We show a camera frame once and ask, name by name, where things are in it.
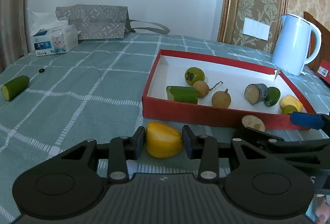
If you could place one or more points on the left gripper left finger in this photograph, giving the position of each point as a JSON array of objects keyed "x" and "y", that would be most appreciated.
[{"x": 121, "y": 149}]

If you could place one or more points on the white wall switch plate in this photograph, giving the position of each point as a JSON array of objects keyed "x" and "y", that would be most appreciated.
[{"x": 256, "y": 29}]

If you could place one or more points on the beige patterned curtain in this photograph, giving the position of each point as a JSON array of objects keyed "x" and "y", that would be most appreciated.
[{"x": 13, "y": 35}]

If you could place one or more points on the person's hand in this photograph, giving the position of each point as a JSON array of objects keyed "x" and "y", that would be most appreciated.
[{"x": 322, "y": 211}]

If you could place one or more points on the grey patterned paper bag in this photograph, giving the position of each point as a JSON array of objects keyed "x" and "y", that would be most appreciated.
[{"x": 96, "y": 22}]

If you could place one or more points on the cut pale eggplant slice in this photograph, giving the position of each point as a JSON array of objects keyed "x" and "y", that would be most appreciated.
[{"x": 253, "y": 122}]

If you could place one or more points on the brown longan with stem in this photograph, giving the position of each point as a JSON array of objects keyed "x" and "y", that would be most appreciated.
[{"x": 203, "y": 89}]

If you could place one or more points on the white electric kettle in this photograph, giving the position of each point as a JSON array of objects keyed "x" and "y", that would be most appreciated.
[{"x": 291, "y": 50}]

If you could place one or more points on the yellow fruit chunk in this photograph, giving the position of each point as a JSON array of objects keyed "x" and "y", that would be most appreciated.
[{"x": 162, "y": 140}]

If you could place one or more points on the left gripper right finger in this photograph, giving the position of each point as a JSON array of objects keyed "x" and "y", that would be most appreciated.
[{"x": 205, "y": 149}]

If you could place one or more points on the yellow jackfruit piece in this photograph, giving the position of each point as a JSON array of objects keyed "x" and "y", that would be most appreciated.
[{"x": 291, "y": 100}]

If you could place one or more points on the tissue pack with cat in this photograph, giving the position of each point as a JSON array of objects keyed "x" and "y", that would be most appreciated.
[{"x": 50, "y": 35}]

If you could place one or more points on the red shallow cardboard box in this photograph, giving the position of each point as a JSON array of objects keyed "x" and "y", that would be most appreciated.
[{"x": 169, "y": 70}]

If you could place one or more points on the cucumber piece far left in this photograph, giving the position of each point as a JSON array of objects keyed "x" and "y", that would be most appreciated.
[{"x": 14, "y": 87}]

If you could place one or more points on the small green persimmon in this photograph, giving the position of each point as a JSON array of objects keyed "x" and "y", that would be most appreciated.
[{"x": 289, "y": 109}]

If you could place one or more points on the green mango piece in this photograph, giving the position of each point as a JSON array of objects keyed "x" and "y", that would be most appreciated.
[{"x": 272, "y": 97}]

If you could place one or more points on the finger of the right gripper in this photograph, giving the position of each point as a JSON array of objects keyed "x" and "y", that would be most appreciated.
[
  {"x": 311, "y": 121},
  {"x": 256, "y": 138}
]

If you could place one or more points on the cucumber piece large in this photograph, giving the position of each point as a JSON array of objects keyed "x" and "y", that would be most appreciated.
[{"x": 182, "y": 94}]

